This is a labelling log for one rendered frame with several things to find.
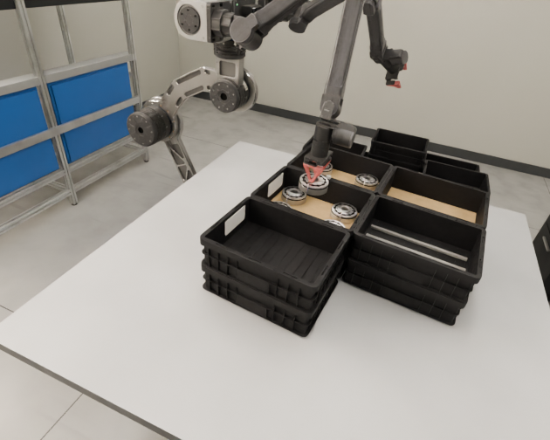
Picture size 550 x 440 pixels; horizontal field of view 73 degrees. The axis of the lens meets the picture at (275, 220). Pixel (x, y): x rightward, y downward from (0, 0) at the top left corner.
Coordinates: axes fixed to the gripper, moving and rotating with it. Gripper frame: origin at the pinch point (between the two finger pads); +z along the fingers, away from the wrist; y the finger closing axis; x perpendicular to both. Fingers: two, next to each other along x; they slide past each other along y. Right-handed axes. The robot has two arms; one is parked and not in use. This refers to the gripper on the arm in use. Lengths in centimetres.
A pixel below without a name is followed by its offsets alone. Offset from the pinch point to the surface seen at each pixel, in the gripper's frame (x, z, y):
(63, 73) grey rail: 194, 20, 48
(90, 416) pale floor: 53, 105, -71
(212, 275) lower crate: 14.5, 23.9, -38.9
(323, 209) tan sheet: -2.3, 20.4, 13.5
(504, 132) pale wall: -86, 66, 324
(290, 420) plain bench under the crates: -27, 32, -63
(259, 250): 6.6, 20.7, -22.8
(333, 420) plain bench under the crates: -36, 32, -57
